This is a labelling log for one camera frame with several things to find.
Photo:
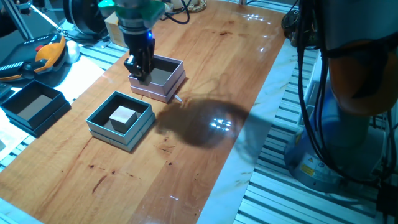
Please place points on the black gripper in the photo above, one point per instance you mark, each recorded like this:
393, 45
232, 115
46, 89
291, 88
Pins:
140, 42

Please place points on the large wooden cube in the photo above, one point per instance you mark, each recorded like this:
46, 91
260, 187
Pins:
122, 119

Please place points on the dark sleeved forearm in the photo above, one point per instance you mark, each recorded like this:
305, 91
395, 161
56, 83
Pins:
6, 21

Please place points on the pink gift box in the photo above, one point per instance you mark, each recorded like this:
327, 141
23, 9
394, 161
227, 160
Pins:
169, 81

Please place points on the brown cardboard box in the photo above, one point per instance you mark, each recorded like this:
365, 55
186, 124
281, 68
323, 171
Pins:
113, 31

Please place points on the white rounded object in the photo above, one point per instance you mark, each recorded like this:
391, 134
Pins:
73, 51

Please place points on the teal edged gift box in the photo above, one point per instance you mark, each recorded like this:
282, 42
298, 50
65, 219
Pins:
124, 138

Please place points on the black gift box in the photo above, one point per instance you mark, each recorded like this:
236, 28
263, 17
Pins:
40, 119

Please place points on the person hand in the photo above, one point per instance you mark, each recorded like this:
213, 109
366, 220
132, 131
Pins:
23, 7

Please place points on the white paper sheet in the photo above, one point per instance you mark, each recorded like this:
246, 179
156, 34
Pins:
81, 77

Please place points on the black round spool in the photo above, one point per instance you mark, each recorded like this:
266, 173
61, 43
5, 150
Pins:
84, 15

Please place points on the orange black teach pendant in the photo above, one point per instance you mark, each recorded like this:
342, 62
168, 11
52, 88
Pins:
46, 56

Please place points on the grey metal tripod leg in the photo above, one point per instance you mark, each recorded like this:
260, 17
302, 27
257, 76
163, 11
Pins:
51, 18
18, 20

